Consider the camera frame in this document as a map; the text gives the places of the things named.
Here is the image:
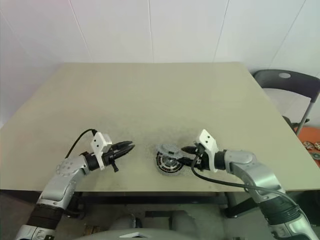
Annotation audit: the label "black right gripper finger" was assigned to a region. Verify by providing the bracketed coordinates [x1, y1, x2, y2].
[180, 146, 199, 155]
[178, 156, 199, 167]

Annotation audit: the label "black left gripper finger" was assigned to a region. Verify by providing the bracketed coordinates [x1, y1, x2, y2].
[115, 144, 137, 160]
[111, 140, 134, 152]

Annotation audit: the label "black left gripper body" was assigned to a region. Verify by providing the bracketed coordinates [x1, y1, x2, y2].
[102, 145, 120, 174]

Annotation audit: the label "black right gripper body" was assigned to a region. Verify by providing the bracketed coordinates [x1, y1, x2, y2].
[191, 144, 211, 172]

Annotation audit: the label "grey gear disc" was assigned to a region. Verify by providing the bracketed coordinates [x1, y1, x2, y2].
[159, 142, 182, 159]

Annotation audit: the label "grey motor housing copper windings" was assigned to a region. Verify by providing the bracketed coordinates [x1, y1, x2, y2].
[155, 149, 185, 178]

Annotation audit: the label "grey robot torso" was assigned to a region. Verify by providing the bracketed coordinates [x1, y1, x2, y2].
[83, 224, 193, 240]

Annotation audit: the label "orange surface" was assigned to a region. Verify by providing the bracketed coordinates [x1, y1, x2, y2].
[297, 126, 320, 174]

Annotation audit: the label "black folding chair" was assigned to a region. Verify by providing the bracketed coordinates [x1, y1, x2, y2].
[251, 69, 320, 137]

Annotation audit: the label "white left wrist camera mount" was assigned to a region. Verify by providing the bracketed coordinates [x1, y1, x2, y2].
[89, 131, 112, 172]

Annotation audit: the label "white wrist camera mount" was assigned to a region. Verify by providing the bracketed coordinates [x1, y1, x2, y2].
[89, 131, 112, 172]
[194, 128, 219, 174]

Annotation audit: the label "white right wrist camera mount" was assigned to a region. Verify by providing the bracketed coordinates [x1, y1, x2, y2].
[194, 128, 219, 174]

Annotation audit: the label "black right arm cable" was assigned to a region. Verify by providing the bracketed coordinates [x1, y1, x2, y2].
[190, 148, 312, 227]

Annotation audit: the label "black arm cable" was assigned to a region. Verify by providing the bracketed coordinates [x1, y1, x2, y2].
[64, 128, 98, 160]
[190, 148, 312, 227]

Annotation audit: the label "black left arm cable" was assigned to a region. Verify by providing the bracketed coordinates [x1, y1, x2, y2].
[64, 128, 98, 160]

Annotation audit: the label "dark table frame bar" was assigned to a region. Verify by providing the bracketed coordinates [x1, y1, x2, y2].
[77, 191, 261, 219]

